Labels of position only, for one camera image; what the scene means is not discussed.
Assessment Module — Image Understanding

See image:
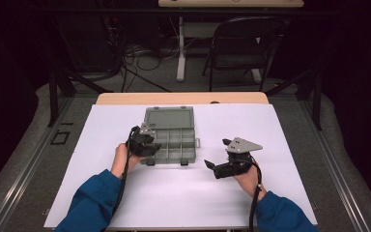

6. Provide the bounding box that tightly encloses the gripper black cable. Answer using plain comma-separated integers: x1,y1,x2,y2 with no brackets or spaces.
104,127,139,232
247,160,264,232

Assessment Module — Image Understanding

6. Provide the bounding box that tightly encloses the person's right hand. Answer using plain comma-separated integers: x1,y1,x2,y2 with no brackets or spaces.
233,163,267,201

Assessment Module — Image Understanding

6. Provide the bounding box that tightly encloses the black folding chair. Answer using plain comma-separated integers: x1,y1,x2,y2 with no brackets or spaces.
202,15,286,93

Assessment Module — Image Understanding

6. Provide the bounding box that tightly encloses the grey metal floor rail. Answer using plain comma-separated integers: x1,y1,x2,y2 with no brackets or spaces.
0,96,75,232
298,96,371,232

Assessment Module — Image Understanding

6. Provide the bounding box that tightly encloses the person's left hand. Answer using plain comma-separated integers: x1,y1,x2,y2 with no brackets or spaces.
110,143,146,179

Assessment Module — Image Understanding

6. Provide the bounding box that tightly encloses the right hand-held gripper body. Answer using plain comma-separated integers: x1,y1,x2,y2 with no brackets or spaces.
214,137,264,180

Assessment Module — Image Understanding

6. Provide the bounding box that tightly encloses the grey plastic compartment box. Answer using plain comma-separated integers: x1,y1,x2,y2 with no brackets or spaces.
139,105,201,167

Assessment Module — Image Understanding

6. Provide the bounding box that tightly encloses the black tape square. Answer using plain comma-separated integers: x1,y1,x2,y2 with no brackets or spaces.
50,130,71,146

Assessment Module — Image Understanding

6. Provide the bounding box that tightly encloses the tangle of floor cables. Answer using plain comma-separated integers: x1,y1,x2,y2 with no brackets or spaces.
109,15,182,93

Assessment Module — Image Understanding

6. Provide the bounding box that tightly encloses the white-legged desk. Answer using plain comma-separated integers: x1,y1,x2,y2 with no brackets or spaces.
157,0,305,84

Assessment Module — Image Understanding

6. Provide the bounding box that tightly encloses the white table sheet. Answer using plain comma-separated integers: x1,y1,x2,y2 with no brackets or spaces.
43,102,319,230

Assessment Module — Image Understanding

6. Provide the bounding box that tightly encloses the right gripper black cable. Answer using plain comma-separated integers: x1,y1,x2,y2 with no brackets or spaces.
247,160,264,232

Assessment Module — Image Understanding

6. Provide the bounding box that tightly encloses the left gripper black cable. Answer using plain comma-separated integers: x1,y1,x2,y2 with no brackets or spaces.
104,127,139,232

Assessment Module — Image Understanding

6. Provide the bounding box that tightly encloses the black metal stand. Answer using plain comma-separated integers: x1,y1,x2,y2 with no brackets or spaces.
265,69,323,131
46,64,114,129

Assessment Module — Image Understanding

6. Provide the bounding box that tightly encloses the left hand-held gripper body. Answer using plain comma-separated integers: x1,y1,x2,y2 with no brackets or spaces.
127,122,157,158

